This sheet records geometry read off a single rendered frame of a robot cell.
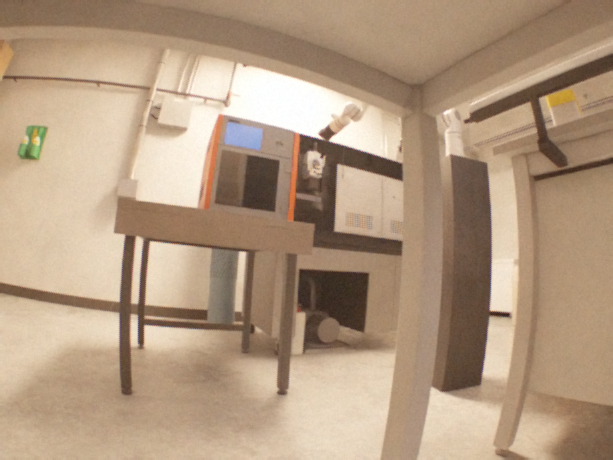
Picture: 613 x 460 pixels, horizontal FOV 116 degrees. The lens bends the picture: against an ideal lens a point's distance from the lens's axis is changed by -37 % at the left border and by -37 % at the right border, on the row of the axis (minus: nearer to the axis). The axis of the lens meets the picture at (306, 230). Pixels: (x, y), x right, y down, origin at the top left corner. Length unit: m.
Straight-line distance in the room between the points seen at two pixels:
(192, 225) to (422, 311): 0.80
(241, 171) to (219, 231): 0.28
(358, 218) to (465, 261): 0.96
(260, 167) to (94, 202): 2.07
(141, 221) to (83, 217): 1.99
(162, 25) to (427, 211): 0.49
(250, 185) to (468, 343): 1.18
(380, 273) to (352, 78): 1.74
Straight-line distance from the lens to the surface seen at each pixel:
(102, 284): 2.95
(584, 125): 0.86
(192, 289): 2.88
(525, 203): 0.90
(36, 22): 0.54
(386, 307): 2.18
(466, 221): 1.45
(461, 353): 1.47
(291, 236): 1.13
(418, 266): 0.49
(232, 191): 1.18
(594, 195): 0.94
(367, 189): 2.21
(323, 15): 0.47
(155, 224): 1.05
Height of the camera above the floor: 0.52
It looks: 8 degrees up
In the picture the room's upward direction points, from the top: 4 degrees clockwise
